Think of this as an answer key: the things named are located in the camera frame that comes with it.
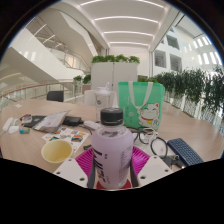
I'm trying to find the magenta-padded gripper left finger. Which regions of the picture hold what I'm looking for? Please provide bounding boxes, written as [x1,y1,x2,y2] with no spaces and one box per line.
[53,147,97,189]

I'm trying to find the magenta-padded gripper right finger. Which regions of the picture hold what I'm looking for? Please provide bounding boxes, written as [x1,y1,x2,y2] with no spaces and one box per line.
[129,145,174,188]

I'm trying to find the lilac drink bottle black cap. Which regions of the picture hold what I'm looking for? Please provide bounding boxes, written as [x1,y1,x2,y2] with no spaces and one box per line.
[90,107,135,190]

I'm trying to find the pale yellow mug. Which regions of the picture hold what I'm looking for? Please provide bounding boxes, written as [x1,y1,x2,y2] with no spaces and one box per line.
[40,138,74,164]

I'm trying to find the dark blue keyboard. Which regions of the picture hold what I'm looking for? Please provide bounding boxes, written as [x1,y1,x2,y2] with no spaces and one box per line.
[166,137,205,168]

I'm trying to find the white power adapter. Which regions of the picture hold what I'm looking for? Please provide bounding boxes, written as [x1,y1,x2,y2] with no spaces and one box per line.
[83,120,101,131]

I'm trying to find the black power brick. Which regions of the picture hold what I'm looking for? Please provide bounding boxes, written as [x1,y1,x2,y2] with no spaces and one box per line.
[63,115,83,127]

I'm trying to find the open paper booklet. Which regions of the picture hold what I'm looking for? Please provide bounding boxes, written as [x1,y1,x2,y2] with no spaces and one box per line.
[33,110,72,134]

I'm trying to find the green cat-print tote bag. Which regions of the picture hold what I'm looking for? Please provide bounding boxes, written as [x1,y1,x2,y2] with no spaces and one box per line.
[117,81,166,132]

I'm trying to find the white computer mouse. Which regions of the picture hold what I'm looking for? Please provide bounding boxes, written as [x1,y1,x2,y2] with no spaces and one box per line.
[7,124,20,135]

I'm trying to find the black chair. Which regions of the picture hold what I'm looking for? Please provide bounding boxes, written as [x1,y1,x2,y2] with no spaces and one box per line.
[46,90,65,103]

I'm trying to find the clear shaker bottle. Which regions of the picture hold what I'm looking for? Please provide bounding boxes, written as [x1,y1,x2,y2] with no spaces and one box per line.
[94,83,112,123]

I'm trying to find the white power strip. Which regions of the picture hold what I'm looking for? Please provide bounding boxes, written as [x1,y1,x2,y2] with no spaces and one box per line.
[2,116,15,133]

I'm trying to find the row of tall green plants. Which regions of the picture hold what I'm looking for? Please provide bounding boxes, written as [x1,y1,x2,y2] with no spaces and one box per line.
[146,64,224,124]

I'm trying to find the white cabinet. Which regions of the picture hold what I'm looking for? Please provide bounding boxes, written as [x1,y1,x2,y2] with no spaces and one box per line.
[90,61,139,98]

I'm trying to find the green plants atop cabinet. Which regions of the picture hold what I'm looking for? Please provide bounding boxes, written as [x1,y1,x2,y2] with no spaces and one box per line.
[90,54,141,65]

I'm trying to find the ceiling light strips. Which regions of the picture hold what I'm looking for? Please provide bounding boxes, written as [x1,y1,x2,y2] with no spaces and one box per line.
[79,0,166,48]

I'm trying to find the black cable bundle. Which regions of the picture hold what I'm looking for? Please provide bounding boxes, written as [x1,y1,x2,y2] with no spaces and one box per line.
[133,126,169,158]

